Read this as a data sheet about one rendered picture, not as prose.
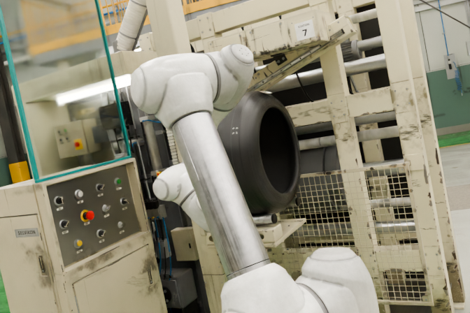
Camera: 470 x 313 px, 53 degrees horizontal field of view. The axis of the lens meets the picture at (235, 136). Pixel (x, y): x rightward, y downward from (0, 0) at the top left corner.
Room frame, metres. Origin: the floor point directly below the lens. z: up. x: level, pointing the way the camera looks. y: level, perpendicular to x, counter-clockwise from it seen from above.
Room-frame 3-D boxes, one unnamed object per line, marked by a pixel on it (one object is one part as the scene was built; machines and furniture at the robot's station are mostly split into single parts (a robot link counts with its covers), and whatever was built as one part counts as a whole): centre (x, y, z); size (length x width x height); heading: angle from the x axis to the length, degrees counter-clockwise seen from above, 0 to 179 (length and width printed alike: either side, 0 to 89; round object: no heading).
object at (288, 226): (2.25, -0.02, 0.80); 0.37 x 0.36 x 0.02; 150
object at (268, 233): (2.13, 0.05, 0.84); 0.36 x 0.09 x 0.06; 60
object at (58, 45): (2.09, 0.66, 1.75); 0.55 x 0.02 x 0.95; 150
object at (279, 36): (2.45, -0.28, 1.71); 0.61 x 0.25 x 0.15; 60
